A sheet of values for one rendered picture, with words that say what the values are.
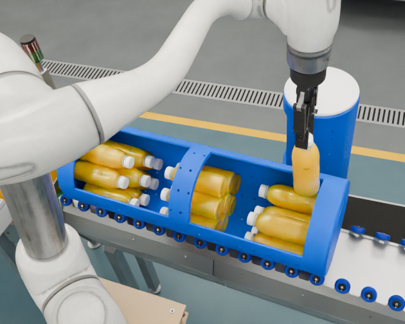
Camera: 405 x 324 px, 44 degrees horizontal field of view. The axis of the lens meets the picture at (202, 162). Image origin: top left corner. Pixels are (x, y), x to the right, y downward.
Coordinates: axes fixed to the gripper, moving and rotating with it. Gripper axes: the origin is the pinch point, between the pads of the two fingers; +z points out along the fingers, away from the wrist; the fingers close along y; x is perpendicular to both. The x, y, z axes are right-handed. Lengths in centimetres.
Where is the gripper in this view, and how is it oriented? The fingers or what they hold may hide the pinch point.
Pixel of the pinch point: (305, 130)
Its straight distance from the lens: 121.0
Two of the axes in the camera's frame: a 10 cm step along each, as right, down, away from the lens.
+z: 1.2, 6.5, 7.5
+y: 4.0, -7.3, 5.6
